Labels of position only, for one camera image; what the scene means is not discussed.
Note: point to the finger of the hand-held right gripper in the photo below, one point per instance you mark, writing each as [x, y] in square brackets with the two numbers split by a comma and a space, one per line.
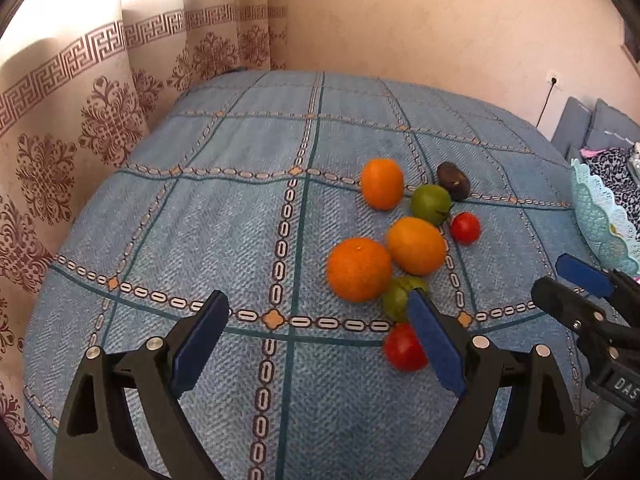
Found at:
[565, 305]
[585, 272]

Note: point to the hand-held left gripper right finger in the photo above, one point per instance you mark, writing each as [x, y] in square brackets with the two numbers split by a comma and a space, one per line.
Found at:
[437, 345]

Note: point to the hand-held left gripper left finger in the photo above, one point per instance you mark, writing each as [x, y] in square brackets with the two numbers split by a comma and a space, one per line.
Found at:
[200, 345]

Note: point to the red tomato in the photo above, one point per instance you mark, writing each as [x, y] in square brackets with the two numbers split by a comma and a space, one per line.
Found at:
[402, 349]
[465, 228]

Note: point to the turquoise plastic basket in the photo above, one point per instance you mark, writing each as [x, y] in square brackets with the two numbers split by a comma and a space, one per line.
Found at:
[602, 217]

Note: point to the yellowish oval orange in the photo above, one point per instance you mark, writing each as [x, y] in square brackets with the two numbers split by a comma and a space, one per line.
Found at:
[416, 245]

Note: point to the large round orange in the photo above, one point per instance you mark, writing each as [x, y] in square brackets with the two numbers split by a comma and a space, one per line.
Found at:
[359, 269]

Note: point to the dark brown avocado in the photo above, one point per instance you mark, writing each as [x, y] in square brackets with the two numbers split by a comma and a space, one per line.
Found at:
[453, 180]

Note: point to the small oval orange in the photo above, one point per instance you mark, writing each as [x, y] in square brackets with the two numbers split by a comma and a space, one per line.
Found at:
[382, 183]

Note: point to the leopard print cloth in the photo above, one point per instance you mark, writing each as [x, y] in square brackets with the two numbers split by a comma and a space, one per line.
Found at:
[617, 170]

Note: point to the blue checked blanket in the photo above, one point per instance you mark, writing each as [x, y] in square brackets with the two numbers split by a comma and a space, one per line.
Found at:
[240, 210]

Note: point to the beige patterned curtain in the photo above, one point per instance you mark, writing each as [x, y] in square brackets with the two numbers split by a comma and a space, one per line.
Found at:
[100, 110]

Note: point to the white wall socket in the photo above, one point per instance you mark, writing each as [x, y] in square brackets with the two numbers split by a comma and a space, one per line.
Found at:
[553, 79]

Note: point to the wall picture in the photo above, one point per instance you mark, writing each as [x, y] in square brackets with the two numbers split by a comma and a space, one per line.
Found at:
[631, 40]

